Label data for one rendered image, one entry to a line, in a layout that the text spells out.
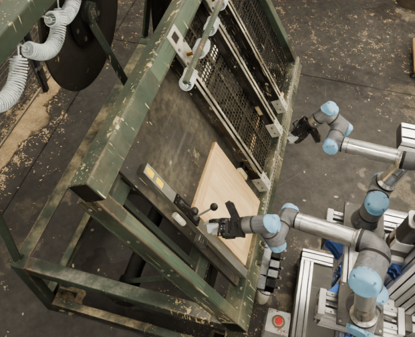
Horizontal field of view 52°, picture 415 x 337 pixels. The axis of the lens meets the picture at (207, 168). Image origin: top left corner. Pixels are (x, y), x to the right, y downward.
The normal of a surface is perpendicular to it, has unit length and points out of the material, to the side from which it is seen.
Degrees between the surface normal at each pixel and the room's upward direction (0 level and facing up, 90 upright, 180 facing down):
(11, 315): 0
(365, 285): 83
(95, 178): 57
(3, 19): 0
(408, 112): 0
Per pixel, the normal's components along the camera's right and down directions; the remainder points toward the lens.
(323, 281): 0.03, -0.58
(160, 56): 0.83, -0.13
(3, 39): 0.97, 0.22
